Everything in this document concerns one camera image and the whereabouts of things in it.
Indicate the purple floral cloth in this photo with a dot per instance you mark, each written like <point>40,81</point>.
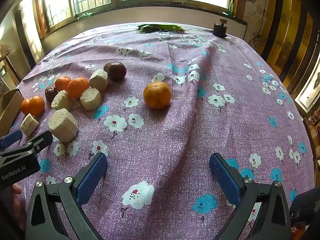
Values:
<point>200,130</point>

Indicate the large orange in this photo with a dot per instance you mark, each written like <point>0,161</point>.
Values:
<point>157,95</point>

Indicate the green leaves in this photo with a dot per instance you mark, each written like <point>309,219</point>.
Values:
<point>160,28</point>

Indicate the green bottle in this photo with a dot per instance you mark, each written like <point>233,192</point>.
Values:
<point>231,7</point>

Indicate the shallow cardboard box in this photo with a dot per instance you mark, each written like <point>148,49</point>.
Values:
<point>8,107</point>

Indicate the small black jar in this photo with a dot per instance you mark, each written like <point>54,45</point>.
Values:
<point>220,30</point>

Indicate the tall black column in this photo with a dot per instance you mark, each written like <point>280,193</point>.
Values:
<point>22,35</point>

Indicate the large dark brown fruit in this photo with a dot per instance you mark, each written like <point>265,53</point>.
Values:
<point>115,70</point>

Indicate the small orange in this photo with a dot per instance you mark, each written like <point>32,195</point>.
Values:
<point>62,83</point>
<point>36,105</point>
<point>24,106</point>
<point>78,87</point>

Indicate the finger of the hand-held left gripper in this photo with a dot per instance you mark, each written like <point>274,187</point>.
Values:
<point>11,136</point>
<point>41,140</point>

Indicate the small dark brown fruit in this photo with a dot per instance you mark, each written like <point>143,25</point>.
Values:
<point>50,93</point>

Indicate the person's left hand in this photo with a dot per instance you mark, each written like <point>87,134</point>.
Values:
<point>17,192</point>

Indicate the green cloth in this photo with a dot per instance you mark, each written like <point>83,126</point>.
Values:
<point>86,16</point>

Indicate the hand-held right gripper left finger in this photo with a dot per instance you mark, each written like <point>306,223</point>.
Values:
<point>92,177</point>

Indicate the large peeled sugarcane piece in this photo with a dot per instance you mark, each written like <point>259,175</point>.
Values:
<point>63,125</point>

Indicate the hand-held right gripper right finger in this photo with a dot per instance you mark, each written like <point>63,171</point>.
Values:
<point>225,177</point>

